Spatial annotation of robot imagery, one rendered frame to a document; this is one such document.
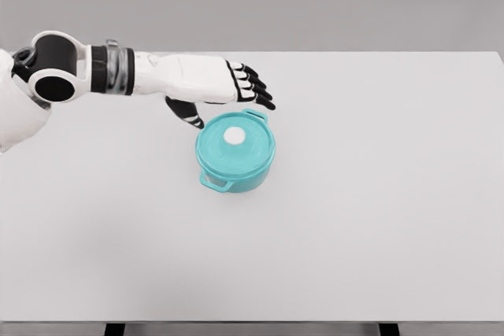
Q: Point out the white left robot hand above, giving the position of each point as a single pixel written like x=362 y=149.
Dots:
x=204 y=78

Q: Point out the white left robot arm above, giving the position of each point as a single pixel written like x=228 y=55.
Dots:
x=59 y=76

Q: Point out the teal pot lid white knob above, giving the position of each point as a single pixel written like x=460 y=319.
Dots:
x=234 y=146

